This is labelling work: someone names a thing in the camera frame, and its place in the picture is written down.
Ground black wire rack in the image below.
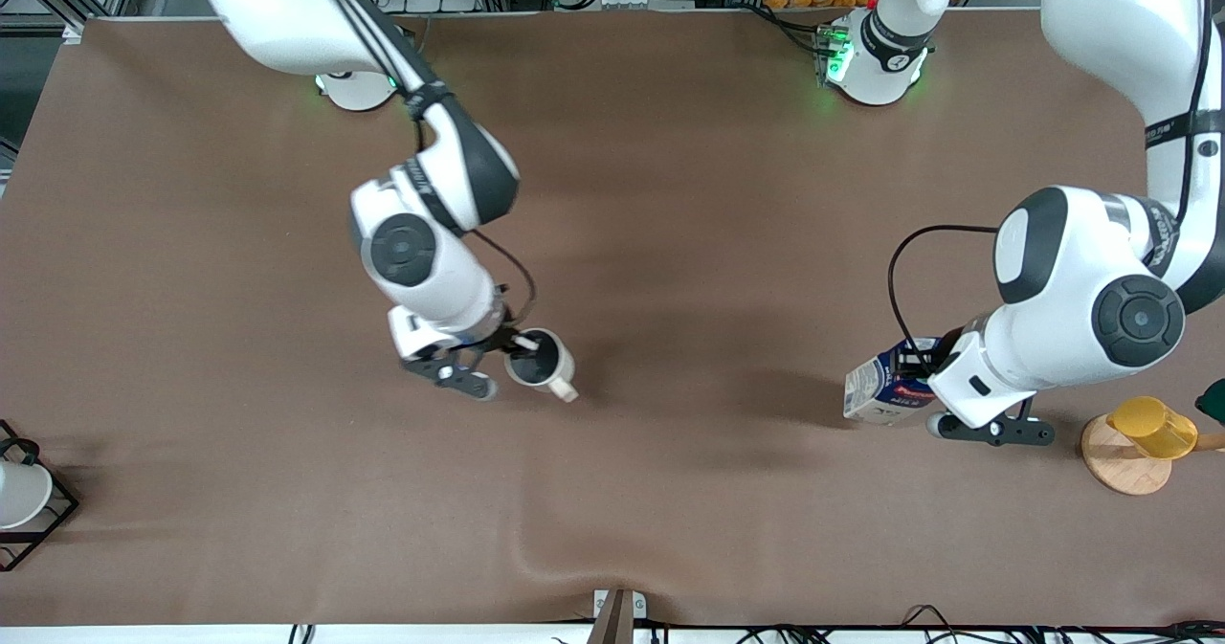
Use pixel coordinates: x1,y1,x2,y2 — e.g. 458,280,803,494
0,419,80,573

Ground grey camera pole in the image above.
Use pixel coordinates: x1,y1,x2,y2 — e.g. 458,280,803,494
586,590,635,644

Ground blue milk carton green cap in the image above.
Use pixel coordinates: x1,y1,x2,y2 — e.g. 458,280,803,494
842,338,946,428

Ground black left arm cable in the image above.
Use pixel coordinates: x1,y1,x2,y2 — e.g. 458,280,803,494
887,225,1002,363

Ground wooden mug tree stand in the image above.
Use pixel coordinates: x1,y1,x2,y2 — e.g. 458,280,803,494
1081,414,1225,497

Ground brown table cloth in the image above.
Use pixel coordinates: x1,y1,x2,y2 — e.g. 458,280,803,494
0,8,1225,628

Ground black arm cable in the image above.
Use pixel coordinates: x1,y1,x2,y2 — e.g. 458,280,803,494
887,225,1002,363
471,228,538,331

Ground grey ceramic mug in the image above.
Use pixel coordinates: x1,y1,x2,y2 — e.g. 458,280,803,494
504,328,581,404

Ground black floor cables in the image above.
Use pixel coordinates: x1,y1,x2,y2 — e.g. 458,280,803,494
737,604,1225,644

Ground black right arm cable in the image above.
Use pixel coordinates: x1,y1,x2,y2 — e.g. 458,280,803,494
471,228,538,331

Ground white cup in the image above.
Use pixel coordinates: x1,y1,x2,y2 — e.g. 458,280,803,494
0,459,54,530

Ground metal clamp bracket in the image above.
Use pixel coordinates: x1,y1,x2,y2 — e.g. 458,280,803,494
593,588,648,621

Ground yellow cup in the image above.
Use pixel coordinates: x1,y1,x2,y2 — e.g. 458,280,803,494
1107,396,1199,460

